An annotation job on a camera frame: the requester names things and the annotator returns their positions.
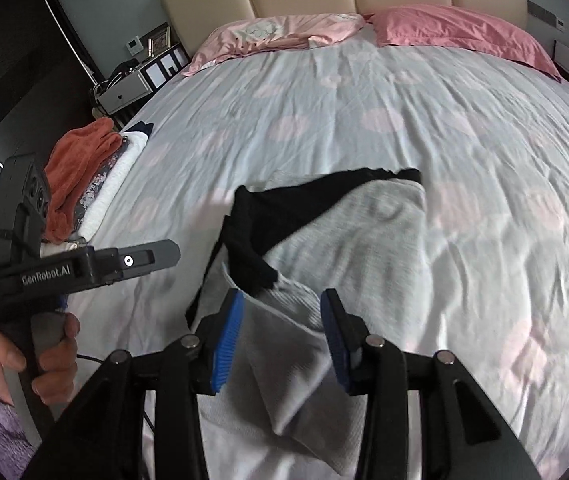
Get floral folded garment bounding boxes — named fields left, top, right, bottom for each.
left=72, top=135, right=132, bottom=228

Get dark pink pillow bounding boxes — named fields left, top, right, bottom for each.
left=367, top=4, right=563, bottom=81

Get bed with dotted grey sheet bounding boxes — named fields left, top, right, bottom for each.
left=49, top=5, right=569, bottom=480

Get grey wall switch panel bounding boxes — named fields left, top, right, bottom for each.
left=526, top=0, right=558, bottom=23

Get light pink pillow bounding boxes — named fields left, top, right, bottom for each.
left=182, top=12, right=373, bottom=78

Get person's left hand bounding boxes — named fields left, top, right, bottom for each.
left=0, top=312, right=81, bottom=406

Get grey ribbed shirt black sleeves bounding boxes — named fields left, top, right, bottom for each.
left=186, top=167, right=428, bottom=476

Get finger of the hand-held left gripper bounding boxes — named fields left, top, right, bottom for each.
left=95, top=239, right=182, bottom=286

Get dark wardrobe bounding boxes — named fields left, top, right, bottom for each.
left=0, top=0, right=108, bottom=181

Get silver picture frame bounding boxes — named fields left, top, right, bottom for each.
left=146, top=22, right=172, bottom=57

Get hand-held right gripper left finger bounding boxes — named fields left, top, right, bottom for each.
left=22, top=287, right=246, bottom=480

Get black cable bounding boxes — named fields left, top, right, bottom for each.
left=75, top=352, right=158, bottom=433

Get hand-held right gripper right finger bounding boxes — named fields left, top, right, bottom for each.
left=321, top=287, right=540, bottom=480

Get orange folded garment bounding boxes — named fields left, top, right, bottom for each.
left=43, top=119, right=125, bottom=243

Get navy folded garment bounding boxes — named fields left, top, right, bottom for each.
left=120, top=120, right=155, bottom=138

